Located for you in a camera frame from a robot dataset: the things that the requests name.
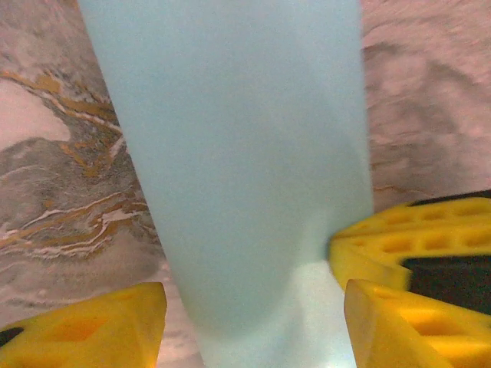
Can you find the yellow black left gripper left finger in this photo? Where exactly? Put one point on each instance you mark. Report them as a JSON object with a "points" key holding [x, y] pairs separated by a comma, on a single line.
{"points": [[76, 337]]}

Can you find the light blue paper sheet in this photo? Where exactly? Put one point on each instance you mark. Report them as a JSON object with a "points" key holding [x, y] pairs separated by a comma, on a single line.
{"points": [[238, 153]]}

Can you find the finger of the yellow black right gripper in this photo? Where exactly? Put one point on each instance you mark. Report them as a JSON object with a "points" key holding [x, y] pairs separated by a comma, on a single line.
{"points": [[383, 264]]}

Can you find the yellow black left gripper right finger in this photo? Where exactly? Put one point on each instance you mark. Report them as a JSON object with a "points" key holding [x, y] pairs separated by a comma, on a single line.
{"points": [[403, 337]]}

